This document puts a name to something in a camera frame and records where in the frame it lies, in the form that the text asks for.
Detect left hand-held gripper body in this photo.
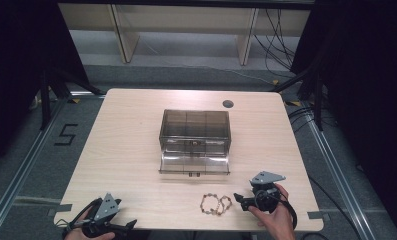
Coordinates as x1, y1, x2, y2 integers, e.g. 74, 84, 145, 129
80, 192, 124, 238

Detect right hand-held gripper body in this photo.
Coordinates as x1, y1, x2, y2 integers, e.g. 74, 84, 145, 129
249, 170, 287, 214

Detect brown beaded bracelet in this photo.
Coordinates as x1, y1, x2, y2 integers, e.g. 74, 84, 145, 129
199, 193, 234, 217

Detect smoky transparent drawer box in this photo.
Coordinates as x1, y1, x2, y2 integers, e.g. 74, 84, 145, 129
158, 108, 232, 177

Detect person's right hand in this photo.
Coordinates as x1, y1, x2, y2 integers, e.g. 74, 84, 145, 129
248, 183, 297, 240

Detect person's left hand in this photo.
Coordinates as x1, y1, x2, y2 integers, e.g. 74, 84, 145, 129
64, 209, 116, 240

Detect black metal stand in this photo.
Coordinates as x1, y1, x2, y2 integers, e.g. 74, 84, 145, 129
38, 65, 106, 132
270, 64, 325, 132

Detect beige wooden shelf unit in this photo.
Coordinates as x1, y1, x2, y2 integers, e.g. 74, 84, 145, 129
58, 3, 312, 66

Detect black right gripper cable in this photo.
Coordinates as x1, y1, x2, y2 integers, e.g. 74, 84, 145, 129
255, 189, 299, 231

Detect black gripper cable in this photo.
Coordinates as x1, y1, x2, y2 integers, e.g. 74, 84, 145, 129
255, 189, 299, 231
55, 198, 102, 232

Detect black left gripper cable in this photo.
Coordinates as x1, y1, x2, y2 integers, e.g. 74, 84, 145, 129
55, 198, 102, 232

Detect long black floor cable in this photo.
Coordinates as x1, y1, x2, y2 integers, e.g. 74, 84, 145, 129
306, 174, 365, 240

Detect silver metal floor rail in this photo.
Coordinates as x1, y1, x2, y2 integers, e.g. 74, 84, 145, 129
301, 99, 378, 240
0, 94, 105, 236

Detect black floor cables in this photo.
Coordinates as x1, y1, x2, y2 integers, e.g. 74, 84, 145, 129
286, 105, 337, 135

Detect bundle of black hanging cables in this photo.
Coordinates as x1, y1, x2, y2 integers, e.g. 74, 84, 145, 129
253, 8, 298, 80

